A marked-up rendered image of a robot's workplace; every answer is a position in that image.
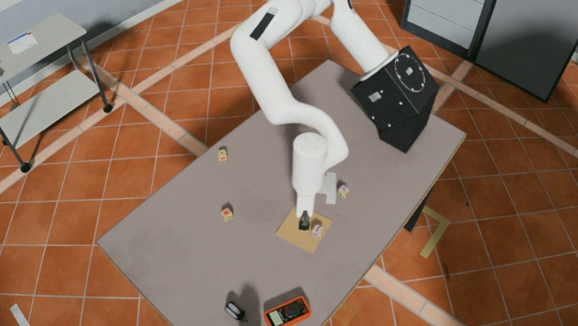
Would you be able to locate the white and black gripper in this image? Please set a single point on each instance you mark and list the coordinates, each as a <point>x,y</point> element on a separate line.
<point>304,203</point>

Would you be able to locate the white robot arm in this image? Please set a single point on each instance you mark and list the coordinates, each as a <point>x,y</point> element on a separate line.
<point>312,153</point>

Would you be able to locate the tan square mat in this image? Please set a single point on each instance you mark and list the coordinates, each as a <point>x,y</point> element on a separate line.
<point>304,239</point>

